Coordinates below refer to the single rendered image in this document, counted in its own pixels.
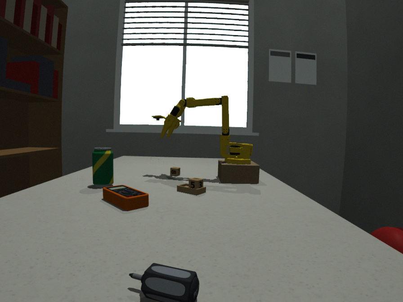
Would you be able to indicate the orange digital multimeter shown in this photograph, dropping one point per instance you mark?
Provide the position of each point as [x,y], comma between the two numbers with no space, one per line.
[125,197]

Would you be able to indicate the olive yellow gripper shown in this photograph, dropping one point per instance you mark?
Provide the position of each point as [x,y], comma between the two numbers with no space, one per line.
[170,124]

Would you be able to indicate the green drink can with yellow stripe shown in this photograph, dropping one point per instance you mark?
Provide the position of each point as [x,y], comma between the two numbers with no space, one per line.
[102,159]

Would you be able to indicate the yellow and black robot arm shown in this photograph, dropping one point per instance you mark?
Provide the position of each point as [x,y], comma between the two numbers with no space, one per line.
[239,152]

